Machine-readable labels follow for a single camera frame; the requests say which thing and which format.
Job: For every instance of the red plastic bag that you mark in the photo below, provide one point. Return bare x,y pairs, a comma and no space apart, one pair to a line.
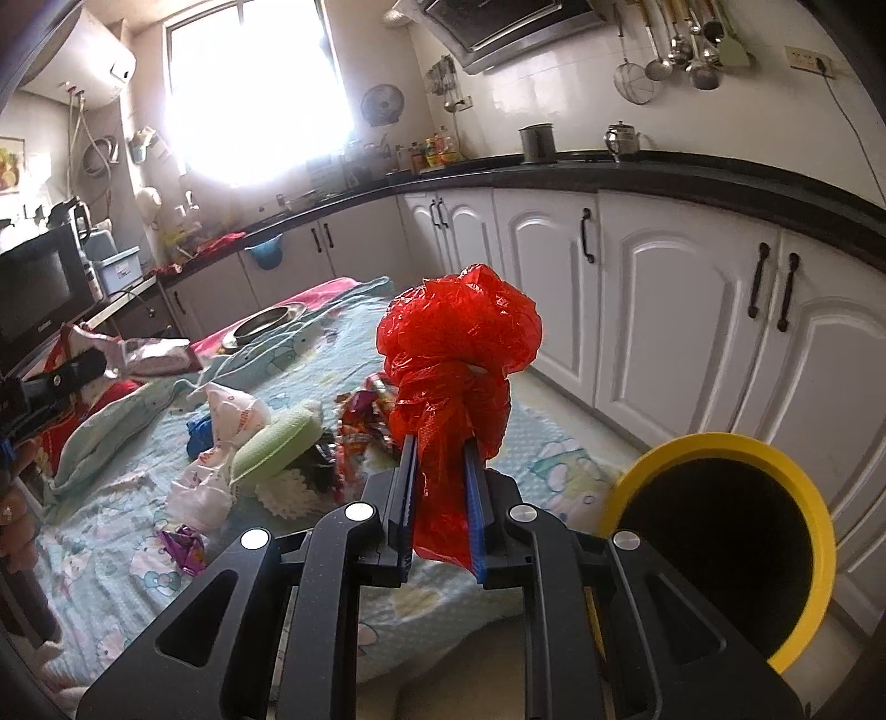
450,346

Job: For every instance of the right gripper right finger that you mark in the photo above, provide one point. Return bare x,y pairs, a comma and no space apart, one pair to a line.
612,630

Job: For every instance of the white water heater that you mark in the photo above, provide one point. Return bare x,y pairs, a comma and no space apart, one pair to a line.
82,59

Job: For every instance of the light blue cartoon bedsheet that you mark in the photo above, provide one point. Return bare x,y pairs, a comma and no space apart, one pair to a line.
150,488

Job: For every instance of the blue cloth ball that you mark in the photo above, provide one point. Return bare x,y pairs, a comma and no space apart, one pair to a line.
200,436

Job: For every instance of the blue plastic storage box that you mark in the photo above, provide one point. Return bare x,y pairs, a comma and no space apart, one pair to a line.
118,272

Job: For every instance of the metal bowl on table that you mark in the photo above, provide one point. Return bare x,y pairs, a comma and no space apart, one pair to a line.
258,325

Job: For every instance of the blue hanging basket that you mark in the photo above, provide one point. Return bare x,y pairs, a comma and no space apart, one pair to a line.
267,255

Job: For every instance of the hanging steel ladles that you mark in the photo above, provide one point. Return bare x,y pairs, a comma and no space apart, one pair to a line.
703,49

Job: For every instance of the white base cabinets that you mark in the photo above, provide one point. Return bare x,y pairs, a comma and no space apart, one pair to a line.
666,317

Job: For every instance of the red floral cloth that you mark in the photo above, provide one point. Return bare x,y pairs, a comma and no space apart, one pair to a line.
130,364

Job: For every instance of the dark metal pot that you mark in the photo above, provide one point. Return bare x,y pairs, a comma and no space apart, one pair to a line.
538,144

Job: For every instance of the purple foil wrapper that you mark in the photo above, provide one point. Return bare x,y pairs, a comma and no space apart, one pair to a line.
185,546

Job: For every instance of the left hand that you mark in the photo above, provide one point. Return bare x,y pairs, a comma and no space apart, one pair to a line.
18,532

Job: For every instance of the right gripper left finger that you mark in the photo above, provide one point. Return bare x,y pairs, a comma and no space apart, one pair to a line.
270,628

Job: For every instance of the steel teapot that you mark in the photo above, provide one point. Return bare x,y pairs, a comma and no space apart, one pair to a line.
622,142

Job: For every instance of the yellow rimmed trash bin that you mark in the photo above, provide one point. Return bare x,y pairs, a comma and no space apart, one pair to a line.
744,525

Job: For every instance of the wall fan vent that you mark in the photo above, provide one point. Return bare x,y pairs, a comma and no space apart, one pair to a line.
382,105

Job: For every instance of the black plastic wrapper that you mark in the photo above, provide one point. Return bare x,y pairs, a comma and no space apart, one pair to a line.
319,467

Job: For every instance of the red colourful snack wrapper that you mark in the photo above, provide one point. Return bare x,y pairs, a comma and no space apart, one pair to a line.
363,428

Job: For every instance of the wire skimmer ladle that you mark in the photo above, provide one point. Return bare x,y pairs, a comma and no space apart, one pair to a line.
630,78

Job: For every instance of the range hood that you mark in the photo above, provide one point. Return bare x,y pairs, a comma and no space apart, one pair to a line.
482,34

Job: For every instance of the black countertop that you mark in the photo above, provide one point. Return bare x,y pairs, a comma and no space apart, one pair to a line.
799,203

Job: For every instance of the wall power outlet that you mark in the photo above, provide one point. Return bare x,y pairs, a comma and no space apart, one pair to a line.
809,61

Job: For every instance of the condiment bottles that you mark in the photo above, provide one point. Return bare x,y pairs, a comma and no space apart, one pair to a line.
436,151

